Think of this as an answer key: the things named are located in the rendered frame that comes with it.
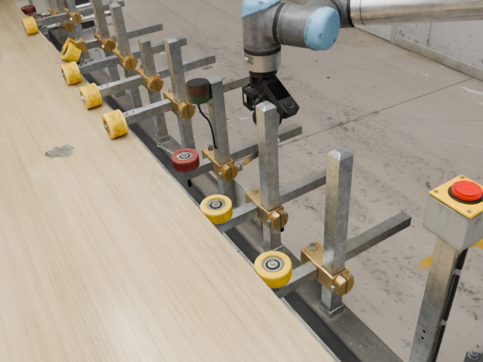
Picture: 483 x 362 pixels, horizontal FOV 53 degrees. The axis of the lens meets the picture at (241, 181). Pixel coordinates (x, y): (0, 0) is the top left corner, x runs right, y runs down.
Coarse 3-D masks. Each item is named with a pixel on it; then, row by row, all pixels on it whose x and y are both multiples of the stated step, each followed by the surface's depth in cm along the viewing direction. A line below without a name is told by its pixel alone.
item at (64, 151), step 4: (64, 144) 147; (68, 144) 148; (52, 148) 146; (56, 148) 146; (60, 148) 147; (64, 148) 144; (68, 148) 147; (72, 148) 147; (48, 152) 145; (52, 152) 146; (56, 152) 146; (60, 152) 145; (64, 152) 144; (68, 152) 145; (72, 152) 146; (48, 156) 145; (52, 156) 144; (56, 156) 144; (60, 156) 144; (64, 156) 144; (68, 156) 144
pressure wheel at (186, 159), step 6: (180, 150) 142; (186, 150) 141; (192, 150) 141; (174, 156) 139; (180, 156) 140; (186, 156) 139; (192, 156) 139; (198, 156) 140; (174, 162) 137; (180, 162) 136; (186, 162) 136; (192, 162) 137; (198, 162) 140; (174, 168) 139; (180, 168) 137; (186, 168) 137; (192, 168) 138
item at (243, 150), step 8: (288, 128) 156; (296, 128) 156; (280, 136) 154; (288, 136) 156; (240, 144) 150; (248, 144) 150; (256, 144) 150; (232, 152) 147; (240, 152) 148; (248, 152) 150; (200, 160) 145; (208, 160) 145; (200, 168) 143; (208, 168) 145; (184, 176) 141; (192, 176) 142
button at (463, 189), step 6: (462, 180) 69; (456, 186) 68; (462, 186) 68; (468, 186) 68; (474, 186) 68; (456, 192) 67; (462, 192) 67; (468, 192) 66; (474, 192) 66; (480, 192) 67; (462, 198) 66; (468, 198) 66; (474, 198) 66
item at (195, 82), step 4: (192, 80) 126; (196, 80) 126; (200, 80) 126; (204, 80) 125; (188, 84) 124; (192, 84) 124; (196, 84) 124; (200, 84) 124; (204, 84) 124; (212, 100) 128; (196, 104) 126; (200, 104) 128; (208, 104) 131; (212, 104) 129; (200, 108) 129; (200, 112) 130; (204, 116) 131; (208, 120) 132; (212, 128) 134; (212, 132) 135; (216, 148) 138
